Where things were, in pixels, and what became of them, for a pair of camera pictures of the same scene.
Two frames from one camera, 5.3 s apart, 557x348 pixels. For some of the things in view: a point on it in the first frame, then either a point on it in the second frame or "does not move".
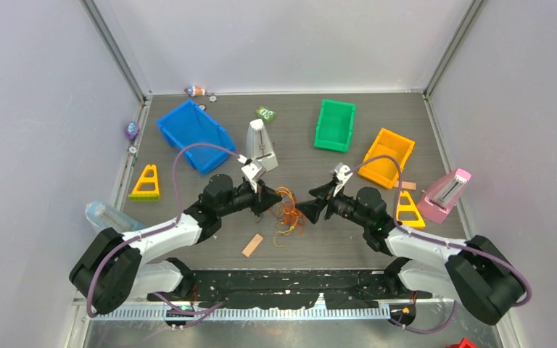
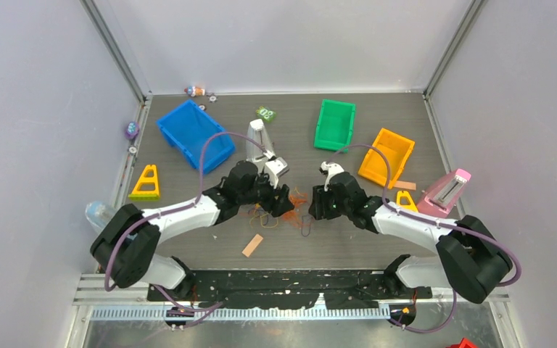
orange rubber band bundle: [283, 188] to [256, 214]
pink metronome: [436, 204] does not move
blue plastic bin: [189, 125] does not move
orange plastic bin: [384, 170] does not move
